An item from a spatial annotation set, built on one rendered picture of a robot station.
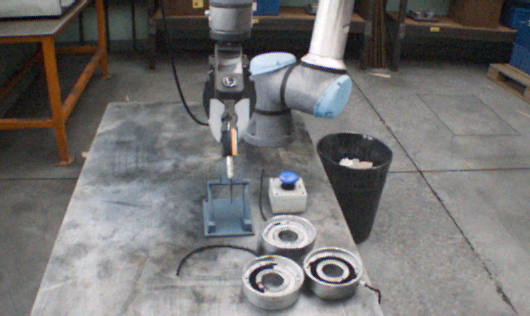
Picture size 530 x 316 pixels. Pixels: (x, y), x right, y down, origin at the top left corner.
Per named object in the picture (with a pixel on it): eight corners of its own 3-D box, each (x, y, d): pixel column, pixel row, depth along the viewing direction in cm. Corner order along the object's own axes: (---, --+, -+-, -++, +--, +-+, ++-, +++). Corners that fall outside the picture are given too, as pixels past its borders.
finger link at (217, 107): (219, 132, 99) (225, 87, 94) (221, 145, 93) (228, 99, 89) (204, 130, 98) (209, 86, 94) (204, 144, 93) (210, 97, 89)
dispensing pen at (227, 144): (224, 203, 90) (221, 110, 92) (223, 202, 94) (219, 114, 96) (236, 202, 91) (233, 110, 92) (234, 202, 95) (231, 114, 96)
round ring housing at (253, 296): (302, 314, 82) (304, 297, 80) (239, 311, 82) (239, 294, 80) (300, 273, 91) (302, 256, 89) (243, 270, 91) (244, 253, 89)
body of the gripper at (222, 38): (246, 84, 96) (248, 23, 91) (251, 100, 89) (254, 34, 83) (207, 84, 95) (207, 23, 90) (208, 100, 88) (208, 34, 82)
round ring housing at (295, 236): (324, 254, 96) (326, 238, 94) (277, 271, 91) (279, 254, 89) (295, 225, 104) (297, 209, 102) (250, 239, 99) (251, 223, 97)
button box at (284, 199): (305, 212, 108) (307, 193, 106) (272, 213, 107) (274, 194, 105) (299, 192, 115) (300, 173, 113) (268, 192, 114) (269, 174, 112)
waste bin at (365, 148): (386, 248, 224) (404, 167, 203) (315, 253, 219) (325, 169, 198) (366, 206, 253) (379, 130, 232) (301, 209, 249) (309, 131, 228)
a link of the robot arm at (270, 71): (263, 90, 142) (265, 45, 135) (305, 102, 136) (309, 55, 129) (239, 103, 133) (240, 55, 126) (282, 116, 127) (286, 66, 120)
